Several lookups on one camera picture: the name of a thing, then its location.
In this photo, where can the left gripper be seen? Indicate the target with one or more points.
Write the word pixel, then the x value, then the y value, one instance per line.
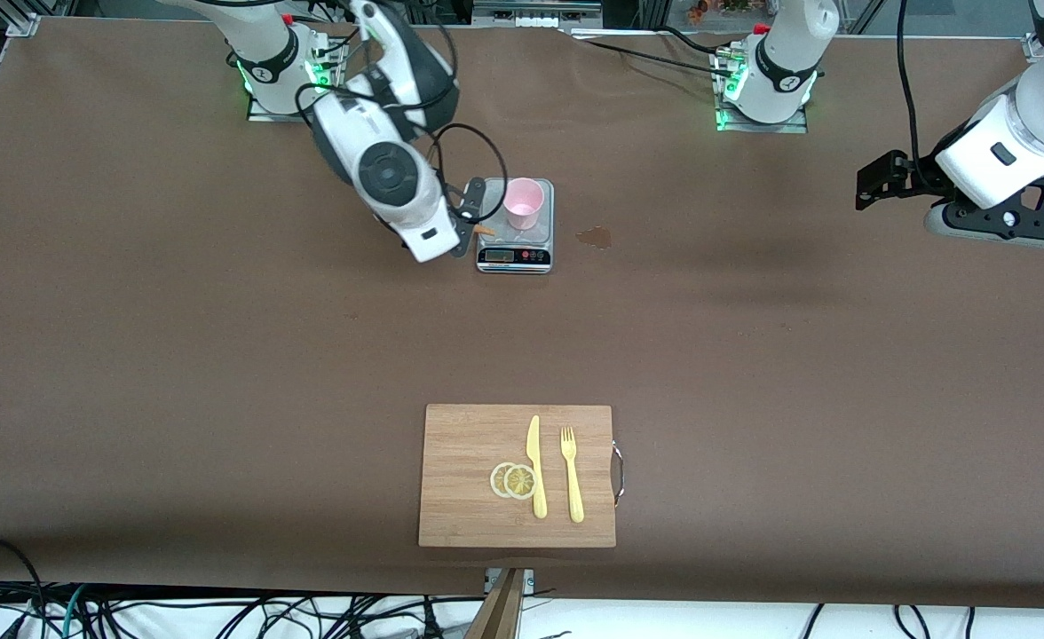
pixel 910 178

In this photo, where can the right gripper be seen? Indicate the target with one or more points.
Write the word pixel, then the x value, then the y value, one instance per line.
pixel 473 197

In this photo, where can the pink plastic cup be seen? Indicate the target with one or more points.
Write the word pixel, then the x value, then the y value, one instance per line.
pixel 522 209

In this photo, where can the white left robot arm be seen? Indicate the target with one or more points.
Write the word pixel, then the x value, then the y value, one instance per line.
pixel 788 62

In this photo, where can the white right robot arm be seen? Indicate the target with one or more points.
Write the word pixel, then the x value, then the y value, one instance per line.
pixel 389 173

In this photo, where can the silver digital kitchen scale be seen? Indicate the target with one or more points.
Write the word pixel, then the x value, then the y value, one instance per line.
pixel 513 257

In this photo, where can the white power strip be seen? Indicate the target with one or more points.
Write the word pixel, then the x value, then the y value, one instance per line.
pixel 535 19

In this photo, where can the wooden cutting board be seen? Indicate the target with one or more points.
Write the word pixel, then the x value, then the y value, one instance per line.
pixel 460 444

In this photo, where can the lemon slice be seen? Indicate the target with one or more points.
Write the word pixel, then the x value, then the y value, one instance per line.
pixel 495 480
pixel 520 482

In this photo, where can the yellow plastic knife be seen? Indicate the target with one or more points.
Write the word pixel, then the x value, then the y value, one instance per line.
pixel 539 497

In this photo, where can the yellow plastic fork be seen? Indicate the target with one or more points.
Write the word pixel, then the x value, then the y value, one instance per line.
pixel 575 497

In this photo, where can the brown table cover sheet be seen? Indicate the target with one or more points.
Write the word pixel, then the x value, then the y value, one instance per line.
pixel 220 399

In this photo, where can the wooden beam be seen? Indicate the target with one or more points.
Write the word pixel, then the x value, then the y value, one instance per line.
pixel 500 612

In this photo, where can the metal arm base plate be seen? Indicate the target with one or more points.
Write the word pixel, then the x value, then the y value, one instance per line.
pixel 260 114
pixel 788 128

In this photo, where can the aluminium table corner bracket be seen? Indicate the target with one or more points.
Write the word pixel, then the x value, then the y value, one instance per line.
pixel 1031 49
pixel 23 25

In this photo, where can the small metal bracket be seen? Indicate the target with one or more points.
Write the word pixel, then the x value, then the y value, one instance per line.
pixel 528 581

